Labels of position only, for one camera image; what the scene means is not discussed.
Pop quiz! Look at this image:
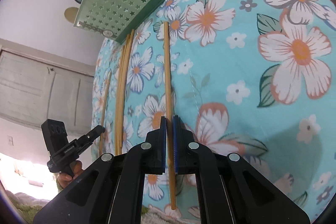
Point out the green plastic utensil holder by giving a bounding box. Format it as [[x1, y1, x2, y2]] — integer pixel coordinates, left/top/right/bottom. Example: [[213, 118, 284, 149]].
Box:
[[73, 0, 164, 44]]

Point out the white wooden door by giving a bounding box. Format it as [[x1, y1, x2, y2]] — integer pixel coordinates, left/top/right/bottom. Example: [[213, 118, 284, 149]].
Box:
[[1, 39, 95, 135]]

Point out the floral blue tablecloth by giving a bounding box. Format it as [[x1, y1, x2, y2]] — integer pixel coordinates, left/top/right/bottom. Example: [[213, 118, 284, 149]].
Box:
[[90, 0, 336, 222]]

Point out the left hand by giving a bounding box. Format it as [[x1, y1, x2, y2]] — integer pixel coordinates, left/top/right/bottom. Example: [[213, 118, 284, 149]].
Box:
[[57, 160, 84, 188]]

